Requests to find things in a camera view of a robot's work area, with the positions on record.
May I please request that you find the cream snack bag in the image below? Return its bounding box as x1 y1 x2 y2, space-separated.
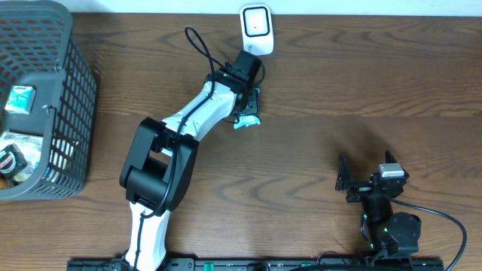
1 131 43 183

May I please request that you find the mint green wipes pack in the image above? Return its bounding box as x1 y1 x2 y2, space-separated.
233 115 261 129

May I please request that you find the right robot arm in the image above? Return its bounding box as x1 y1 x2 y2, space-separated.
335 151 421 266

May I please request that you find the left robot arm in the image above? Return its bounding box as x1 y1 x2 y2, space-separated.
120 50 264 270

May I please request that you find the white barcode scanner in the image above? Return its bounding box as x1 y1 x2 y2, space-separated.
239 4 274 56

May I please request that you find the dark grey plastic basket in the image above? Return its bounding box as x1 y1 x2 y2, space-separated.
1 1 98 200

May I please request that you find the teal tissue box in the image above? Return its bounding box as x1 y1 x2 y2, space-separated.
5 85 36 114

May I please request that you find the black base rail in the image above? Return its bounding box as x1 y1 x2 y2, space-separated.
66 257 445 271

